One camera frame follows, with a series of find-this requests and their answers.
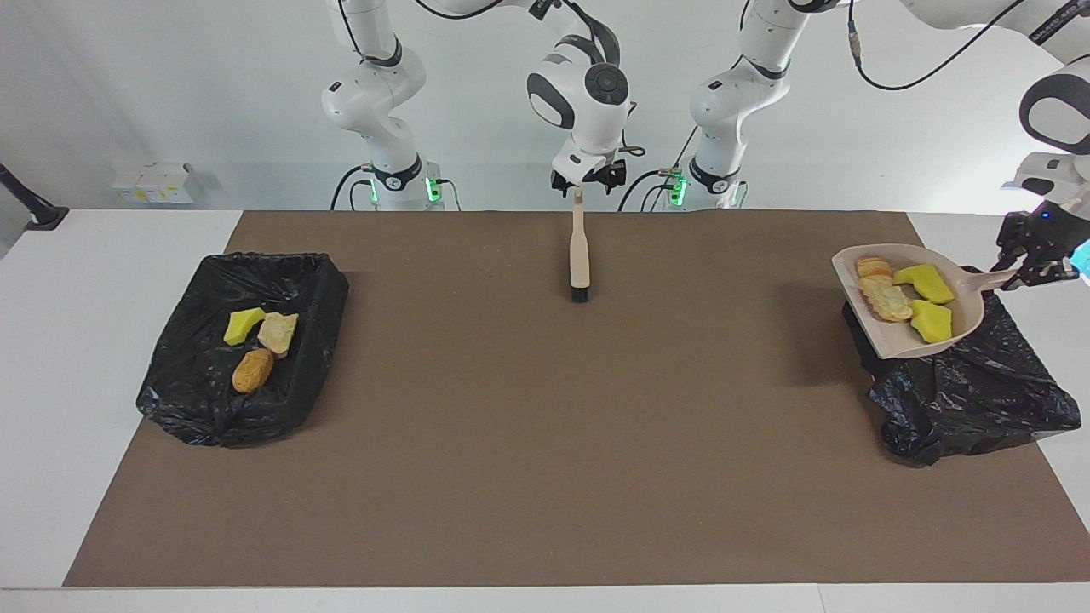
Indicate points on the beige hand brush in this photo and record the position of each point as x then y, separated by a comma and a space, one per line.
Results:
580, 255

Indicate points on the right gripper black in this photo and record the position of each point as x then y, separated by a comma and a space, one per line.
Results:
609, 177

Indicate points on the yellow green sponge piece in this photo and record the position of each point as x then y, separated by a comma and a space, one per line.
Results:
243, 325

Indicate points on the black bag-lined trash bin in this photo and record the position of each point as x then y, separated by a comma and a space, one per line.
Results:
971, 400
196, 383

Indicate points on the black camera stand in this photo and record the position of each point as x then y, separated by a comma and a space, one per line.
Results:
43, 214

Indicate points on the brown peanut-shaped bread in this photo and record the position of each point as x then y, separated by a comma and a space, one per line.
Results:
253, 371

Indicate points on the brown table mat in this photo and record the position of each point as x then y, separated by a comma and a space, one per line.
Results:
511, 511

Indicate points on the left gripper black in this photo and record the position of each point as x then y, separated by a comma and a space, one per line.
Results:
1049, 232

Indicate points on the white socket boxes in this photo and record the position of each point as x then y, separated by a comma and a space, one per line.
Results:
153, 183

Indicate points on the teal object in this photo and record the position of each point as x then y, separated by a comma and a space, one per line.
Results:
1085, 255

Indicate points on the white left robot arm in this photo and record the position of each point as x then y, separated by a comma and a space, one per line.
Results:
741, 85

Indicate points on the beige plastic dustpan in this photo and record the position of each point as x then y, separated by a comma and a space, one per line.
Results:
860, 315

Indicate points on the notched yellow sponge piece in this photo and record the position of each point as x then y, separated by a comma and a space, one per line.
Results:
932, 323

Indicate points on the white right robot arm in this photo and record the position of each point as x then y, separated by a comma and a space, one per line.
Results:
588, 94

